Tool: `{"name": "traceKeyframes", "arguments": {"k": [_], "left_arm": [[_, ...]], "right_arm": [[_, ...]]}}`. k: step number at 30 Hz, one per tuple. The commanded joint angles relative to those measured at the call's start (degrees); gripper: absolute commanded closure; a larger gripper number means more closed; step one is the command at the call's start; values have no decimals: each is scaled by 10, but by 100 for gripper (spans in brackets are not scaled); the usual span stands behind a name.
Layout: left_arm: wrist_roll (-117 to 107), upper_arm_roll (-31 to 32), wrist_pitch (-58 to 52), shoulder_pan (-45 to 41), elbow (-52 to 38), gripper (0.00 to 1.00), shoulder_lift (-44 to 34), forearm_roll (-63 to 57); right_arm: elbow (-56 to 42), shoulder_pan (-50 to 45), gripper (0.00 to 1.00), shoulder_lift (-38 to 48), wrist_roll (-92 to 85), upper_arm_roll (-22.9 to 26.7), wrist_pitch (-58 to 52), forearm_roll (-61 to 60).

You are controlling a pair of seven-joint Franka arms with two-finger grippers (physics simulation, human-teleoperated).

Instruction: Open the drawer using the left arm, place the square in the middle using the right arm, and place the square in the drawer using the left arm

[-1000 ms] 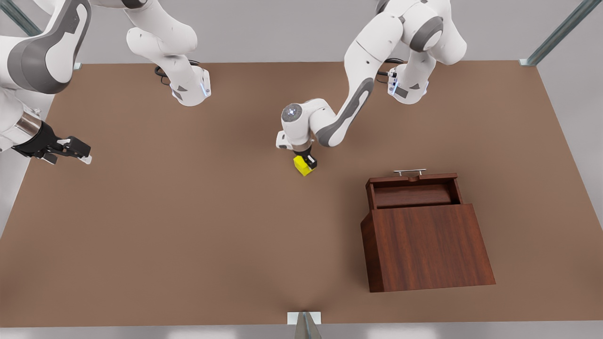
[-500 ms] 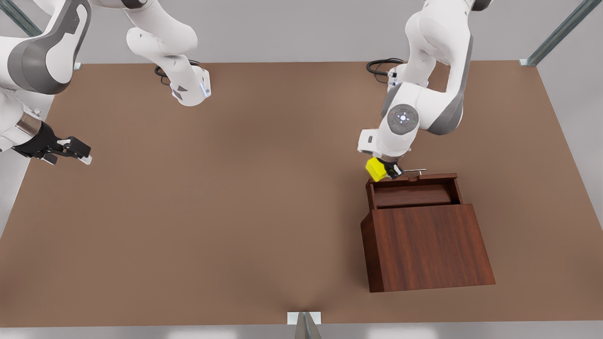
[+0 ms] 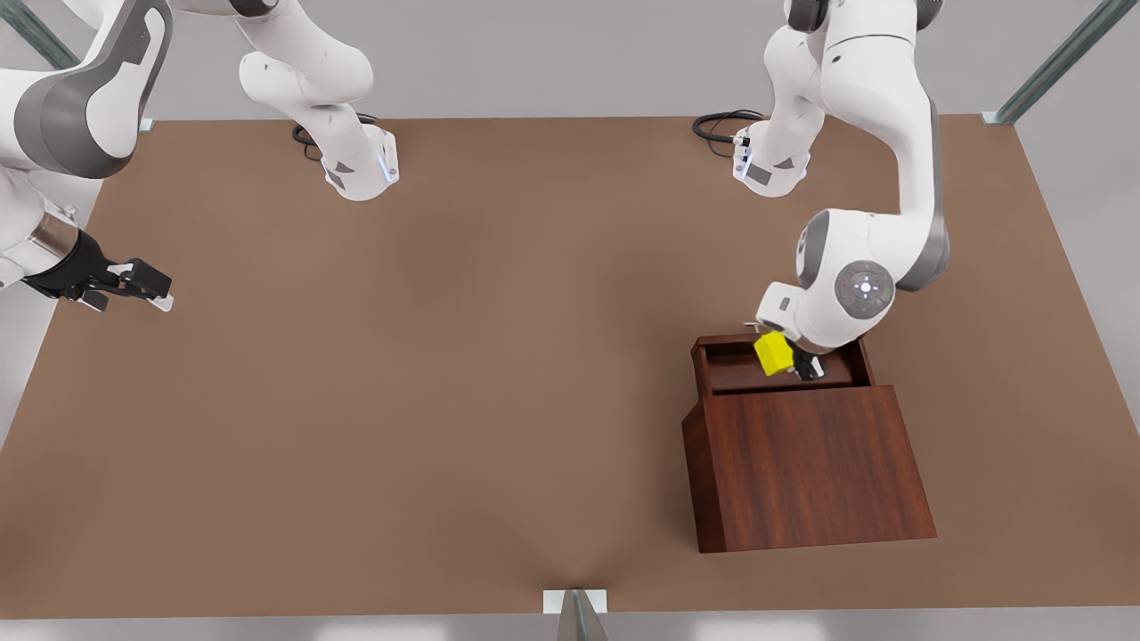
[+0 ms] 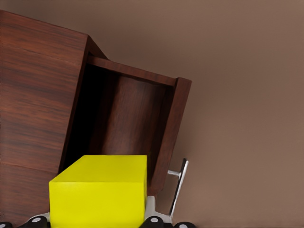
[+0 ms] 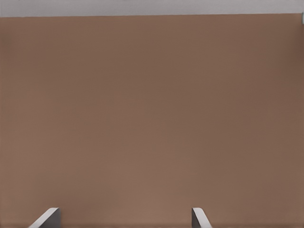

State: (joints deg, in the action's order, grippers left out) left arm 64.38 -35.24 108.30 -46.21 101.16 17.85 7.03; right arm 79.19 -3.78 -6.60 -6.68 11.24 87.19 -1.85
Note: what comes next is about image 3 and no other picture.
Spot yellow square block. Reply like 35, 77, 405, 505
753, 331, 795, 378

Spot brown wooden drawer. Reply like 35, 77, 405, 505
691, 333, 879, 399

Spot brown wooden cabinet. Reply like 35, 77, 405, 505
681, 385, 939, 555

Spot black cable loop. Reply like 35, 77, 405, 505
692, 109, 769, 160
291, 112, 381, 163

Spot silver frame post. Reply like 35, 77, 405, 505
981, 0, 1140, 126
542, 588, 609, 641
0, 0, 156, 134

